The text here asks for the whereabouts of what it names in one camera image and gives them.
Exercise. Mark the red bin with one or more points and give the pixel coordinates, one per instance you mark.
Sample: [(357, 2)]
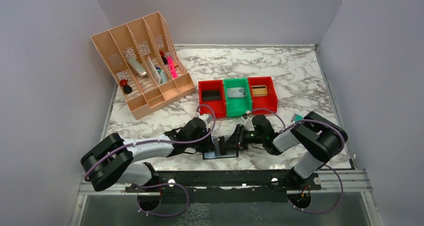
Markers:
[(269, 102), (219, 107)]

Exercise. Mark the left red bin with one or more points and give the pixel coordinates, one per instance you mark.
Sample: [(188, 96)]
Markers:
[(219, 107)]

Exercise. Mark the silver card in bin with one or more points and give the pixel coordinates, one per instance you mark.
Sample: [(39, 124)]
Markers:
[(236, 92)]

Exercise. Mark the gold card in bin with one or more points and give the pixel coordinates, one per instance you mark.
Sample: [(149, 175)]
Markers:
[(259, 90)]

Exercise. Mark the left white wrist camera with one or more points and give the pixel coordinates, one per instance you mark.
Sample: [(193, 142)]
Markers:
[(207, 118)]

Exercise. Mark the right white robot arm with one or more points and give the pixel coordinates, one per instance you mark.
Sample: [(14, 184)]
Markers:
[(321, 138)]

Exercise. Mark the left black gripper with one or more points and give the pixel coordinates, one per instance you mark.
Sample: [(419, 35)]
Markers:
[(208, 146)]

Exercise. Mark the grey card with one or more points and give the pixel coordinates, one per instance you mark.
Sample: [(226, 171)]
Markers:
[(226, 146)]

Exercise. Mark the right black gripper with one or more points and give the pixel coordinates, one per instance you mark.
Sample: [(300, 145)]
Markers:
[(236, 141)]

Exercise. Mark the peach desk file organizer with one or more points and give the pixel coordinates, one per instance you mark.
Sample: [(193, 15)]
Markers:
[(145, 37)]

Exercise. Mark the black VIP credit card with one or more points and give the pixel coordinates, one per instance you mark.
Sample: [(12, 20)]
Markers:
[(210, 95)]

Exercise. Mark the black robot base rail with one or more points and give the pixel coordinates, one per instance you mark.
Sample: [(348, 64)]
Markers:
[(226, 186)]

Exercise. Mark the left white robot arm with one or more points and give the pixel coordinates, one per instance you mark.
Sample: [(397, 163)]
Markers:
[(113, 161)]

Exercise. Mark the pink highlighter marker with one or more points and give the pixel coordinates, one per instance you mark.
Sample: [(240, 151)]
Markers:
[(171, 66)]

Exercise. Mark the right red bin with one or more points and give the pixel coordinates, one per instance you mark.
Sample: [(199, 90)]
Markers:
[(269, 102)]

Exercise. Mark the teal eraser block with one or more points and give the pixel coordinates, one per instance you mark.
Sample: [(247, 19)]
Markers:
[(296, 117)]

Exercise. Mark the green bin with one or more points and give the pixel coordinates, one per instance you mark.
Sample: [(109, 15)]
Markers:
[(237, 106)]

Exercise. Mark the silver stapler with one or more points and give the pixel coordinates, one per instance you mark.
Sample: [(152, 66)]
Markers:
[(137, 66)]

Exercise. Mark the aluminium frame rail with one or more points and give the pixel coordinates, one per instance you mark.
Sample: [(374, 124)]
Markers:
[(349, 180)]

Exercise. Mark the red and black stamp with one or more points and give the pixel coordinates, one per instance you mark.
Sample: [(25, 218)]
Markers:
[(127, 89)]

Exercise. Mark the black leather card holder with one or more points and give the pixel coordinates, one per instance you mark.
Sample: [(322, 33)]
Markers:
[(215, 154)]

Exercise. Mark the white paper pad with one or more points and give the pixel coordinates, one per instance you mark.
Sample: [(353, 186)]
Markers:
[(153, 71)]

